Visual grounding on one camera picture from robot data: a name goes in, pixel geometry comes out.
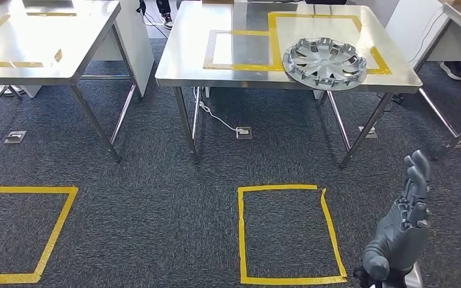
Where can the person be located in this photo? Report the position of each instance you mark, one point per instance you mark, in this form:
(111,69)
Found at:
(451,70)
(167,22)

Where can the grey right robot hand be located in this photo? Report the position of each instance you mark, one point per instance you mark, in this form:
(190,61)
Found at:
(405,238)

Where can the white round base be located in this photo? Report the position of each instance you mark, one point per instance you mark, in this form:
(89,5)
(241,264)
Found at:
(12,90)

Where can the grey plastic hubcap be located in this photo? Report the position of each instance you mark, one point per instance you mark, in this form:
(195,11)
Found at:
(326,63)

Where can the yellow table tape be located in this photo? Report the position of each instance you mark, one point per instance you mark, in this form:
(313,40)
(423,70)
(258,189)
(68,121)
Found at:
(0,64)
(272,39)

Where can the white desk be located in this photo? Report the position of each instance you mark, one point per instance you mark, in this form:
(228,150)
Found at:
(405,28)
(139,47)

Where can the metal floor socket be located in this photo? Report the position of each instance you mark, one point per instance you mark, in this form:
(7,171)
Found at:
(15,137)
(244,133)
(371,133)

